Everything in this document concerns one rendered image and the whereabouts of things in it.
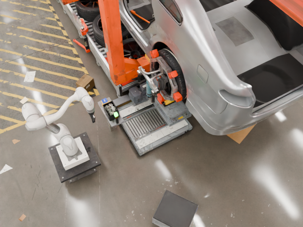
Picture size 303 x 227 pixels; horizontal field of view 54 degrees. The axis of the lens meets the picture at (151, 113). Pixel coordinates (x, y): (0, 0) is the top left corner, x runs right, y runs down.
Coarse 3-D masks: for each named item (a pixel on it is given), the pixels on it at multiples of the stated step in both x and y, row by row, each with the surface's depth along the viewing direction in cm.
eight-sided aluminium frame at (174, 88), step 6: (150, 60) 360; (156, 60) 342; (162, 60) 339; (150, 66) 370; (162, 66) 336; (168, 66) 333; (168, 72) 330; (168, 78) 335; (174, 78) 334; (174, 84) 338; (174, 90) 338; (162, 96) 377; (168, 96) 370
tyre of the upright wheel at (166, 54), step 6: (168, 48) 347; (162, 54) 342; (168, 54) 335; (168, 60) 335; (174, 60) 331; (174, 66) 329; (180, 72) 329; (180, 78) 330; (180, 84) 333; (180, 90) 340; (186, 90) 340
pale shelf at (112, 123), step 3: (108, 99) 390; (99, 102) 387; (99, 105) 385; (102, 108) 382; (102, 111) 382; (105, 114) 377; (120, 117) 375; (108, 120) 372; (114, 120) 372; (120, 120) 372; (123, 120) 372; (111, 123) 370; (114, 123) 370; (120, 123) 372; (111, 126) 368; (114, 126) 370
